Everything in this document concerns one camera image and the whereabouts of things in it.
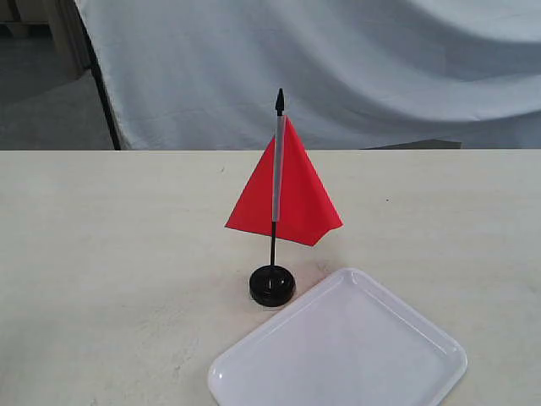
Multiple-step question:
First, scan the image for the white plastic tray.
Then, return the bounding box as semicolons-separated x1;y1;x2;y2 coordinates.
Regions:
207;268;467;405

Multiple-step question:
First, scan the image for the white backdrop cloth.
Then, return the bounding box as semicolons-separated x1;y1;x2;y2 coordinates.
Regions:
77;1;540;150

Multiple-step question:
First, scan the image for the black round flag base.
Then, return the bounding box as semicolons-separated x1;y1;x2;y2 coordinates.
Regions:
249;265;296;307

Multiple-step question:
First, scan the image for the red flag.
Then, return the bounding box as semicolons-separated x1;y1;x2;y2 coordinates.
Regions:
225;90;342;266

